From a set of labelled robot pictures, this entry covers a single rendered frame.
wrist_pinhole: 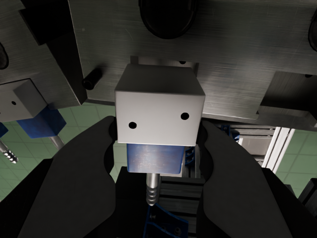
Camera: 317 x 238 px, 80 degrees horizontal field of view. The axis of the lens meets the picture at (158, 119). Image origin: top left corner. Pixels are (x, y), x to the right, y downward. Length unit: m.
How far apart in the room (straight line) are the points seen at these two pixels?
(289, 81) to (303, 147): 1.43
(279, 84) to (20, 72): 0.27
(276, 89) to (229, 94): 0.05
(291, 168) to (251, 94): 1.61
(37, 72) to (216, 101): 0.19
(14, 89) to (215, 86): 0.20
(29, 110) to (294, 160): 1.64
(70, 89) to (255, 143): 1.07
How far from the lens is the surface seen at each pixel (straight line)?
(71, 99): 0.25
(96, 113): 1.43
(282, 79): 0.20
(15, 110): 0.26
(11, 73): 0.28
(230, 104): 0.17
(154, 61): 0.18
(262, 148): 1.23
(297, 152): 1.65
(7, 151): 0.40
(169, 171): 0.16
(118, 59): 0.16
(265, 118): 0.31
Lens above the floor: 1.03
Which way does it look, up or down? 52 degrees down
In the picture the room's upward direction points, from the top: 167 degrees counter-clockwise
